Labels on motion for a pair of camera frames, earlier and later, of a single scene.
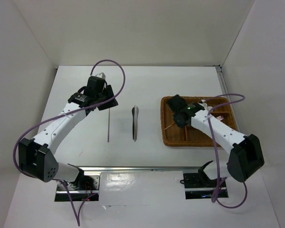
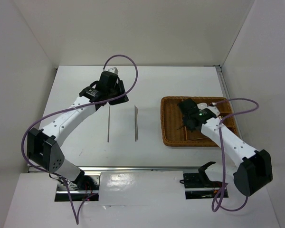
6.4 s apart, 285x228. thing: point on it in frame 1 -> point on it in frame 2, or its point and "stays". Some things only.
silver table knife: x=135 y=122 stays
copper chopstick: x=169 y=126 -> x=198 y=138
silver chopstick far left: x=108 y=126 stays
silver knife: x=137 y=111 stays
